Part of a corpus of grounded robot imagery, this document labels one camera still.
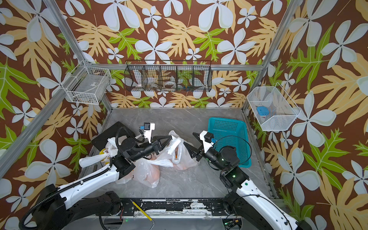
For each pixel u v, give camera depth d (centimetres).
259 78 99
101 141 91
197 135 66
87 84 85
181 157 66
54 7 69
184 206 75
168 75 97
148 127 62
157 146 61
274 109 84
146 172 73
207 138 52
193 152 57
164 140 66
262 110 84
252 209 58
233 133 104
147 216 72
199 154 56
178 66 92
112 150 77
